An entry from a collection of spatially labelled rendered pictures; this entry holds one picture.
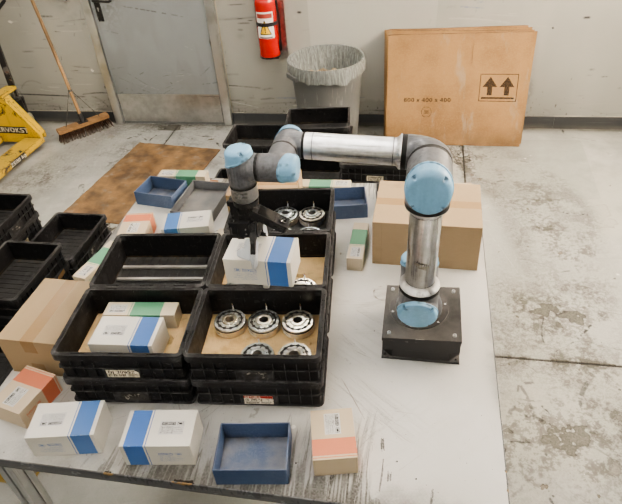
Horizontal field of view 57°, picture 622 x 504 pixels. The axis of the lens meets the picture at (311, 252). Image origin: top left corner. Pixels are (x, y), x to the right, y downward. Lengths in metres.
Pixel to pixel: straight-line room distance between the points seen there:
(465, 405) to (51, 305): 1.40
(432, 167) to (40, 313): 1.38
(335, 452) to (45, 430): 0.83
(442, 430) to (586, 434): 1.10
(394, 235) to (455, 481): 0.93
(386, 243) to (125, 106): 3.64
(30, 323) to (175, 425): 0.66
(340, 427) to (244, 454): 0.29
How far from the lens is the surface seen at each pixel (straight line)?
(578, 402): 2.87
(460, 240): 2.21
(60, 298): 2.18
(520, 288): 3.34
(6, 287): 3.00
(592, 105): 5.01
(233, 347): 1.84
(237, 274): 1.70
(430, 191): 1.43
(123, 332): 1.86
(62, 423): 1.88
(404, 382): 1.88
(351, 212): 2.53
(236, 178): 1.53
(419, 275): 1.62
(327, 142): 1.58
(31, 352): 2.11
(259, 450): 1.75
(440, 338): 1.87
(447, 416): 1.82
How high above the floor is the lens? 2.16
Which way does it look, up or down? 38 degrees down
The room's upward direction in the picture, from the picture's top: 5 degrees counter-clockwise
